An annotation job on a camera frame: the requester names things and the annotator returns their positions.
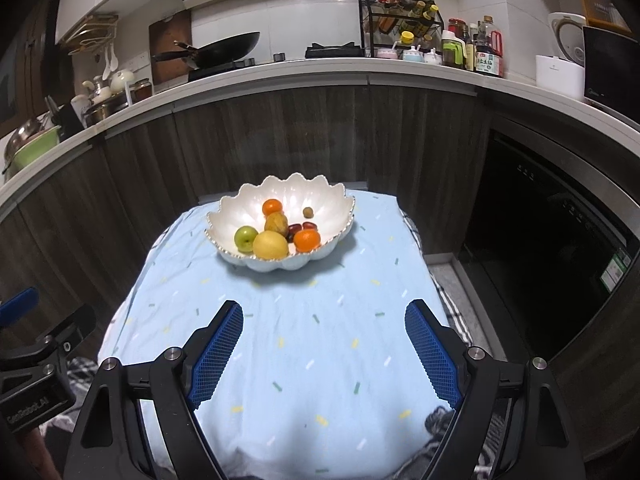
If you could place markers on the pale blue condiment jar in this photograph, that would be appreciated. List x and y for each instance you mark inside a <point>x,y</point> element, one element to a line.
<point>412,55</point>

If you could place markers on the person's left forearm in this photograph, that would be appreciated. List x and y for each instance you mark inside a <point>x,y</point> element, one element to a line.
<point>35,455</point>

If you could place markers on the black built-in dishwasher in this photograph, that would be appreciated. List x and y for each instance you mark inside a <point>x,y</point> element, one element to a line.
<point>540,240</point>

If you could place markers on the wooden cutting board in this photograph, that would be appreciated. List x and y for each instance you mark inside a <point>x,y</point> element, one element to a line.
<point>167,35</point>

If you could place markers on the yellow-brown mango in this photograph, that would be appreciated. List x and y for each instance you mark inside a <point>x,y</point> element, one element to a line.
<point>276,222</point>

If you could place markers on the black microwave oven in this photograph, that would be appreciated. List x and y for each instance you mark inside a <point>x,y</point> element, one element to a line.
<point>610,70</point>

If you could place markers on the black wok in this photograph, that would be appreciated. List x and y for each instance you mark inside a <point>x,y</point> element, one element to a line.
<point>225,49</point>

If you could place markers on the light blue patterned tablecloth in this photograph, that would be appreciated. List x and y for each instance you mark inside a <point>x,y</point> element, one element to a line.
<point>300,335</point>

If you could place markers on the black gas stove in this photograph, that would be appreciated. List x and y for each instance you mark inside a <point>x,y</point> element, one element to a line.
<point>332,51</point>

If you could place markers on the red-lid jar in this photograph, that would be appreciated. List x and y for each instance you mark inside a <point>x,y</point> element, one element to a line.
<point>456,26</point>

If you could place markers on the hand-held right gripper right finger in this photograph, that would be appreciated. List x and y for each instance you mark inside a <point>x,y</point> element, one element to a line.
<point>432,355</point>

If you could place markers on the white box appliance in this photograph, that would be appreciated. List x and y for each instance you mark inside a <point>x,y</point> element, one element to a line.
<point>557,77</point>

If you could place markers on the dark wood base cabinet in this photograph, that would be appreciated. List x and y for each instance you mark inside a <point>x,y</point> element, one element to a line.
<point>300,130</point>

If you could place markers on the black utensil holder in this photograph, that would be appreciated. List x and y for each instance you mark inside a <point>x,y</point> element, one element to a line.
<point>67,117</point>

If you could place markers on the green apple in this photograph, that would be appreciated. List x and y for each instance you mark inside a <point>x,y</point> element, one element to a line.
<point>245,239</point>

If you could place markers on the wooden wall shelf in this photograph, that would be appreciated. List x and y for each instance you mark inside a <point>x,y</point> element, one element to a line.
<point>600,10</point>

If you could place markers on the white scalloped ceramic bowl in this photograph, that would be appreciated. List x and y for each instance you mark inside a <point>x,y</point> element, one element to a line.
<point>320,200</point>

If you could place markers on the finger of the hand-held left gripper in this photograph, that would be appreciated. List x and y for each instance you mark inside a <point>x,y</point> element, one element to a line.
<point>20,301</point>
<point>75,322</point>

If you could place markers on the gold wall rack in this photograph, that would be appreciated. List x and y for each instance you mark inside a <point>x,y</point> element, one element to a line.
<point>90,27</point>

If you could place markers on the white hanging spoon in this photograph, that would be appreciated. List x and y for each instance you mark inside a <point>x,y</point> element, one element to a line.
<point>106,67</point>
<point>114,60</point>

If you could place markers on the green-capped oil bottle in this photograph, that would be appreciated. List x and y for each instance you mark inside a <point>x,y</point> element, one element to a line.
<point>452,52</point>

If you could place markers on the yellow round citrus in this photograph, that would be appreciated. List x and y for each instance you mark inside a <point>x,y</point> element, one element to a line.
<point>270,246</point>

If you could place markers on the dark soy sauce bottle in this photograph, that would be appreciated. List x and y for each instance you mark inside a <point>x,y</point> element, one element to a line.
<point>489,62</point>

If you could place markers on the red grape tomato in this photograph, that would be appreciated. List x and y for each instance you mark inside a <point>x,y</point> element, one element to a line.
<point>294,231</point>
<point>308,225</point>

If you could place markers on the white condiment jar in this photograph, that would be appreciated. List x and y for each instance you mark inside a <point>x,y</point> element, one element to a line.
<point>433,57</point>

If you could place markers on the pink condiment jar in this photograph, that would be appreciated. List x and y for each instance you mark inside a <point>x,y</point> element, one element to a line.
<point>386,54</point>

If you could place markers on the grey plaid cloth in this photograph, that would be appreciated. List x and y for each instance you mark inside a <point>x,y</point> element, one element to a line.
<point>457,317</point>

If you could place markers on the white teapot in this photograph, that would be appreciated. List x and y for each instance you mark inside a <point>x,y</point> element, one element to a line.
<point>122,80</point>

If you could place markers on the glass jar of red sauce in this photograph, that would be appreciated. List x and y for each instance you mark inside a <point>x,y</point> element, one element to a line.
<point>142,91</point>

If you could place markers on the orange mandarin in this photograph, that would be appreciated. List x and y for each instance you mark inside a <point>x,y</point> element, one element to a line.
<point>306,241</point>
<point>272,207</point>

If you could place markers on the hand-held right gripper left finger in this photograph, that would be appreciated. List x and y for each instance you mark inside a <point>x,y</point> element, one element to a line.
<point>215,355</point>

